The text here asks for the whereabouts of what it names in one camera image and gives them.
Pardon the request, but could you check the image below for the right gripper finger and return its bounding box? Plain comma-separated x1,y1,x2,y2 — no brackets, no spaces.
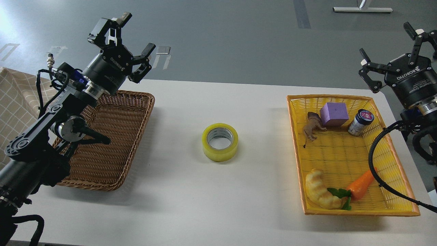
358,48,398,93
403,22,437,65

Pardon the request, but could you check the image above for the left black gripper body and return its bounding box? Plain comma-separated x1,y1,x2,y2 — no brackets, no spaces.
83,47,135,95

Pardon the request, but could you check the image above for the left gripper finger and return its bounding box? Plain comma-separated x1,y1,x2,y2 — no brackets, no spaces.
87,12,132,55
128,43,156,84

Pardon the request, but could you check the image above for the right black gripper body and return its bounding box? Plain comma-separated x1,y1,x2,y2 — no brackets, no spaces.
384,54,437,109

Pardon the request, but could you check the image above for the yellow tape roll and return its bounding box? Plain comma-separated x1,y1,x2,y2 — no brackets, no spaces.
201,123,239,162

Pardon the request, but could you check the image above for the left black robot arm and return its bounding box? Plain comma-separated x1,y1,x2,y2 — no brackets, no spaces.
1,12,156,246

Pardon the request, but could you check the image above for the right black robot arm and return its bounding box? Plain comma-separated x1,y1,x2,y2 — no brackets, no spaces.
358,22,437,164

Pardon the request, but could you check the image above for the small jar blue lid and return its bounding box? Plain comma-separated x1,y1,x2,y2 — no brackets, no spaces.
348,109,375,137

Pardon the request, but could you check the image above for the brown wicker basket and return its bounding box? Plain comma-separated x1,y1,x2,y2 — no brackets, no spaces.
58,90,155,191

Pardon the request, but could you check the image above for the purple foam cube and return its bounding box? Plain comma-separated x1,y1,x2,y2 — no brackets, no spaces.
320,102,349,127

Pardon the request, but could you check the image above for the yellow plastic basket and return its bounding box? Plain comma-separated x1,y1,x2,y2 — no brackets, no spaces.
287,94,420,217

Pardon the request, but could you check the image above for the brown toy dog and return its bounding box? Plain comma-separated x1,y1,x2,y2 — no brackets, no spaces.
303,112,327,143

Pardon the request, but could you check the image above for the white metal stand base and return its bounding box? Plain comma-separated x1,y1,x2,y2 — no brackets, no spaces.
332,0,393,13

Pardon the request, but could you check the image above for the beige checkered cloth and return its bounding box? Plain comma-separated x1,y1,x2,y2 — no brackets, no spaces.
0,67,39,169

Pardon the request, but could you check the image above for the toy carrot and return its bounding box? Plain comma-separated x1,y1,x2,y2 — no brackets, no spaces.
327,170,375,211

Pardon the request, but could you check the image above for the toy croissant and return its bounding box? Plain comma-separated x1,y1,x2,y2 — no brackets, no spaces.
305,168,346,210

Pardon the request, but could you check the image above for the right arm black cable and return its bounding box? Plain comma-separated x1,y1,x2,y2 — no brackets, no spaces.
368,120,437,214

